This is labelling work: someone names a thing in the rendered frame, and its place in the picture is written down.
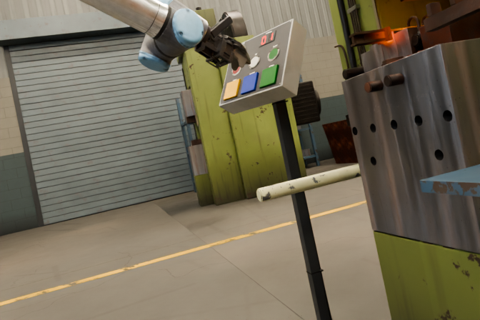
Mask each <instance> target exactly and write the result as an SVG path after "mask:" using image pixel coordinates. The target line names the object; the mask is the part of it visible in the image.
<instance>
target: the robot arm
mask: <svg viewBox="0 0 480 320"><path fill-rule="evenodd" d="M80 1H82V2H84V3H86V4H88V5H89V6H92V7H94V8H95V9H98V10H99V11H102V12H104V13H105V14H108V15H109V16H112V17H114V18H115V19H118V20H119V21H121V22H123V23H125V24H127V25H129V26H131V27H133V28H135V29H137V30H139V31H141V32H143V33H145V34H146V36H145V38H144V41H143V44H142V46H141V50H140V51H139V61H140V63H141V64H142V65H144V66H145V67H147V68H149V69H151V70H154V71H158V72H166V71H168V70H169V68H170V67H171V61H172V60H173V59H175V58H176V57H178V56H179V55H180V54H182V53H184V52H185V51H187V50H188V49H191V48H193V47H195V48H194V51H195V52H197V53H199V54H201V55H202V56H204V57H205V58H206V62H207V63H209V64H211V65H212V66H214V67H216V68H217V69H218V68H219V67H222V66H225V65H227V64H230V63H231V68H232V69H233V70H234V71H236V70H237V69H238V67H239V66H240V67H241V68H243V67H244V65H245V64H248V65H249V64H251V59H250V57H249V55H248V53H247V52H246V49H245V48H244V46H243V45H242V44H241V43H240V42H238V41H237V40H235V39H233V38H231V37H230V36H227V35H221V34H220V33H221V32H222V31H223V30H224V29H227V28H228V27H229V25H230V24H232V23H233V20H232V19H231V17H230V16H228V17H226V18H225V17H224V18H221V19H220V20H219V22H218V23H217V24H215V25H214V26H213V27H210V26H208V22H207V21H206V20H205V19H203V18H202V17H200V16H199V15H198V14H196V13H195V12H194V11H192V10H191V9H189V8H188V7H186V6H184V5H183V4H182V3H181V2H179V1H177V0H80ZM210 62H212V63H214V64H216V66H215V65H213V64H212V63H210Z"/></svg>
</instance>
